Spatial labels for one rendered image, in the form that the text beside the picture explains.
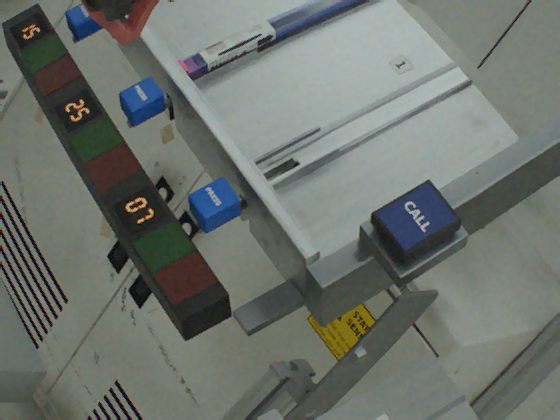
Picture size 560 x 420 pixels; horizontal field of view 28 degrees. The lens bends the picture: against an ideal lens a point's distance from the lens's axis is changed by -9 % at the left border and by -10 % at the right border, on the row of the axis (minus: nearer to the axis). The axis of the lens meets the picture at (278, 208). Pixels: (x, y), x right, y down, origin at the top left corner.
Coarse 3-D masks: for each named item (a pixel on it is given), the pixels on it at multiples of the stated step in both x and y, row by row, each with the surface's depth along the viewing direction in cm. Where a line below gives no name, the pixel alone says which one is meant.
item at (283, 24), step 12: (312, 0) 95; (324, 0) 95; (336, 0) 95; (348, 0) 96; (288, 12) 94; (300, 12) 94; (312, 12) 94; (324, 12) 95; (276, 24) 94; (288, 24) 94; (300, 24) 95; (276, 36) 94; (192, 60) 92; (204, 60) 92; (192, 72) 92; (204, 72) 92
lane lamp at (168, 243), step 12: (168, 228) 87; (144, 240) 87; (156, 240) 87; (168, 240) 87; (180, 240) 87; (144, 252) 86; (156, 252) 86; (168, 252) 86; (180, 252) 86; (156, 264) 86
